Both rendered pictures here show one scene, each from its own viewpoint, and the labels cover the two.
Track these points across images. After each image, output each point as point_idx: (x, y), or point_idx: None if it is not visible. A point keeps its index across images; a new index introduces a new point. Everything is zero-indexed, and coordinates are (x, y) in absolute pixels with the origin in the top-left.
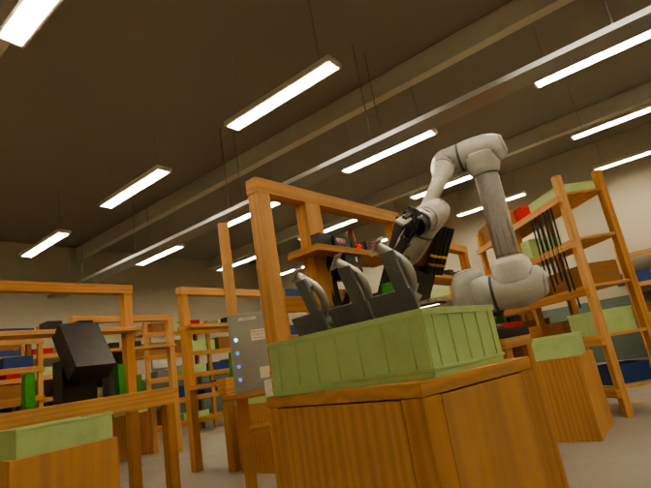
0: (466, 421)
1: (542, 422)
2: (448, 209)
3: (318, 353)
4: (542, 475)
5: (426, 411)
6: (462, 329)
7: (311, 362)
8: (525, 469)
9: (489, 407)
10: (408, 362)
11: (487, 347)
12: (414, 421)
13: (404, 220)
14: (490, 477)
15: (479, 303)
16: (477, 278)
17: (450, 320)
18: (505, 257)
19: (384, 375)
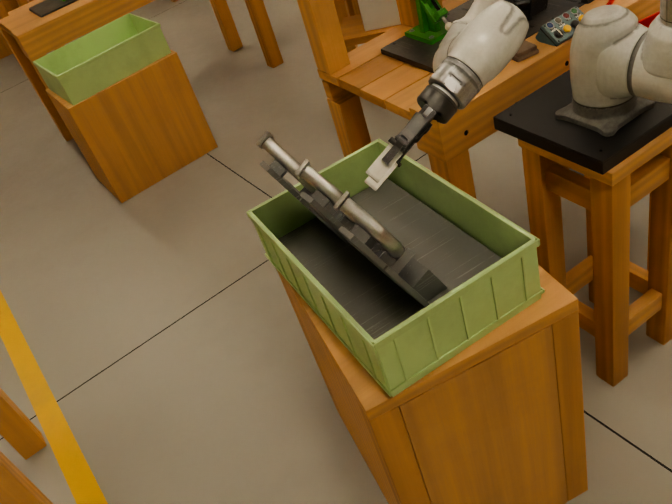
0: (436, 412)
1: (572, 359)
2: (515, 44)
3: (294, 272)
4: (551, 405)
5: (375, 429)
6: (456, 316)
7: (290, 271)
8: (523, 411)
9: (479, 384)
10: (369, 365)
11: (507, 304)
12: (367, 423)
13: (384, 166)
14: (463, 438)
15: (604, 89)
16: (613, 45)
17: (433, 319)
18: (671, 26)
19: (350, 351)
